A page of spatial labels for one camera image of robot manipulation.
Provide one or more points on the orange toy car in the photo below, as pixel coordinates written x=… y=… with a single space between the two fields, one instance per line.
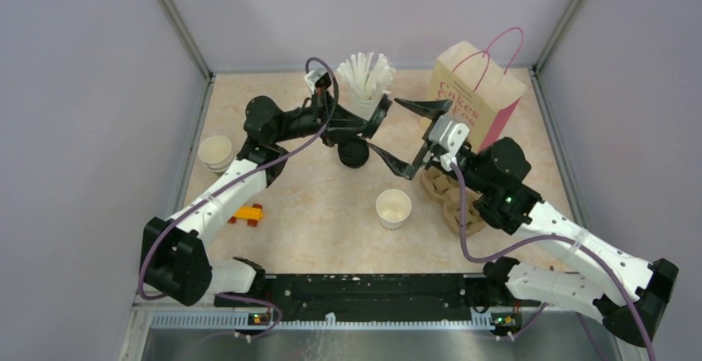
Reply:
x=252 y=215

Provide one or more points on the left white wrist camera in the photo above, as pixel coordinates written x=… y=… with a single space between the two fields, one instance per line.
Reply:
x=318 y=81

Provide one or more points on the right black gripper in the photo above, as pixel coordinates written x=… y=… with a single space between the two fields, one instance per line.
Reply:
x=425 y=157

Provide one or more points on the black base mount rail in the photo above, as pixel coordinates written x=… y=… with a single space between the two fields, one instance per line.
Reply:
x=383 y=297

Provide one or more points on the brown pulp cup carrier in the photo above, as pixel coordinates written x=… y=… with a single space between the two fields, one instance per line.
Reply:
x=446 y=192

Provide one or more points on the white paper cup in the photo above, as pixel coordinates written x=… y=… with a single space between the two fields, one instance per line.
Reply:
x=393 y=207

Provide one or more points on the white cup holding straws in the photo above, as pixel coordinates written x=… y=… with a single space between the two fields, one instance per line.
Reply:
x=364 y=108

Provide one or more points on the stack of paper cups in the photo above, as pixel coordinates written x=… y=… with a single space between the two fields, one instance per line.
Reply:
x=216 y=153

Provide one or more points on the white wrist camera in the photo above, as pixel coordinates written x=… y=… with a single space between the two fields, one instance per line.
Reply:
x=318 y=81
x=446 y=138

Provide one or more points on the cream pink paper bag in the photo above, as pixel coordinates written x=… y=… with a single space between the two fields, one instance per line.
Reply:
x=484 y=95

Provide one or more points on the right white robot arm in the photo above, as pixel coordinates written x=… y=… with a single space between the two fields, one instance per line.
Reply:
x=626 y=294

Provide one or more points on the stack of black lids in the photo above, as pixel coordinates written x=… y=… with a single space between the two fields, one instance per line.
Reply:
x=353 y=153

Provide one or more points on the bundle of white straws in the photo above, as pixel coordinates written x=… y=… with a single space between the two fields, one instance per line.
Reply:
x=366 y=75

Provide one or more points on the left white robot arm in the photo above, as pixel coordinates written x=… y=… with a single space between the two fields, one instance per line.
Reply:
x=174 y=260

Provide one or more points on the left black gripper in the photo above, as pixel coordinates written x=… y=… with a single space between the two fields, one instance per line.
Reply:
x=343 y=124

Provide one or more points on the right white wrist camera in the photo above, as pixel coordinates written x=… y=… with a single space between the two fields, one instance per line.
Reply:
x=446 y=138

